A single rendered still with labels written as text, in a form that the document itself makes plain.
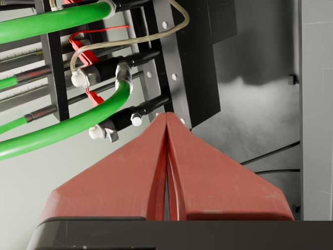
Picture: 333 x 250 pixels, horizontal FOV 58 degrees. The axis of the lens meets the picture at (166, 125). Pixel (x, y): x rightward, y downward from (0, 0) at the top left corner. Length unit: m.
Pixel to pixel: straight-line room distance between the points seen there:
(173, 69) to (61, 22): 0.27
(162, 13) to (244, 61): 0.19
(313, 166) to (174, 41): 0.26
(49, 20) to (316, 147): 0.34
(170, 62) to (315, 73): 0.21
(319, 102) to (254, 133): 0.25
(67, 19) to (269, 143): 0.47
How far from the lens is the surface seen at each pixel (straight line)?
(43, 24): 0.24
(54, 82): 0.58
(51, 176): 0.76
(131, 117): 0.46
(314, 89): 0.40
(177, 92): 0.49
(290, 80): 0.54
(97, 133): 0.44
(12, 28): 0.24
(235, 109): 0.63
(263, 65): 0.56
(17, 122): 0.61
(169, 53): 0.48
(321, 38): 0.38
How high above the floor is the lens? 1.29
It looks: 35 degrees down
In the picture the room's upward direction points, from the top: 119 degrees counter-clockwise
